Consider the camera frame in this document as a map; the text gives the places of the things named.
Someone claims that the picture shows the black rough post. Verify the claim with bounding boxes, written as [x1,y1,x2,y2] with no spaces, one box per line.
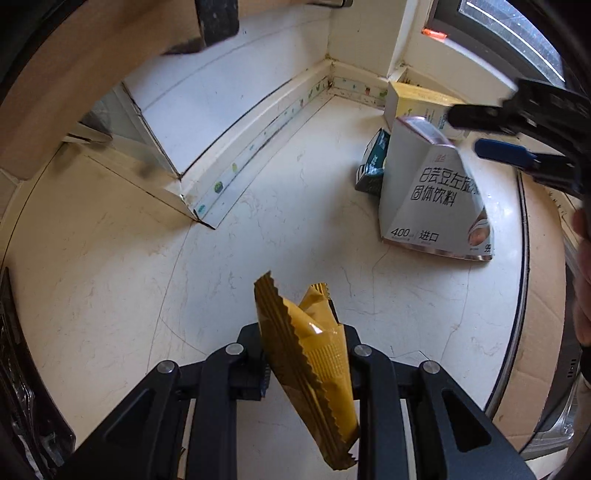
[195,0,239,48]

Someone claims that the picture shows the black rubber strip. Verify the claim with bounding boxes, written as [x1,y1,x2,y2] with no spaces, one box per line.
[482,175,532,411]

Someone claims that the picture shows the yellow and white carton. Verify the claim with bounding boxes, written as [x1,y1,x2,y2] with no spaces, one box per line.
[384,82,469,139]

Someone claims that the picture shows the black plastic bag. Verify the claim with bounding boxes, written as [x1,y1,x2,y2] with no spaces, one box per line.
[0,268,77,480]

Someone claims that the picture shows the stainless steel sink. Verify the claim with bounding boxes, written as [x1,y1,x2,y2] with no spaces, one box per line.
[522,342,585,460]

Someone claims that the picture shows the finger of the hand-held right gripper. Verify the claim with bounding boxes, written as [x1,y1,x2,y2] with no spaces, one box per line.
[447,102,518,132]
[475,138,543,169]

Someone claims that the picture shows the cardboard sheet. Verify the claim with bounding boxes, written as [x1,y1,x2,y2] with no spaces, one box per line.
[485,185,583,444]

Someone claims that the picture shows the person's right forearm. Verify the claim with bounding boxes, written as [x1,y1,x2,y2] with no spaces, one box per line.
[574,240,591,347]

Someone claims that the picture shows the yellow snack packet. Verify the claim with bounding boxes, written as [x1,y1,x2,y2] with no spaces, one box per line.
[254,272,361,472]

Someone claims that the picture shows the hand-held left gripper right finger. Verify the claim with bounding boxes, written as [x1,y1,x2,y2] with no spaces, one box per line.
[339,325,539,480]

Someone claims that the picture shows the person's right hand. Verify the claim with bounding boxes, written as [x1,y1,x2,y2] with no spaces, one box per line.
[571,207,591,241]

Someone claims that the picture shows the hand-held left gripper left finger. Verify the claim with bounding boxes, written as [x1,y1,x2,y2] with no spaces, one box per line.
[55,323,271,480]

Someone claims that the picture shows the dark green small box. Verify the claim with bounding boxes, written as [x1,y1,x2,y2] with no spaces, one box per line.
[355,129,392,197]

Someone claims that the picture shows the white pouch with Chinese text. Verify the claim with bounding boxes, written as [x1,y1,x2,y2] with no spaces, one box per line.
[379,116,496,263]

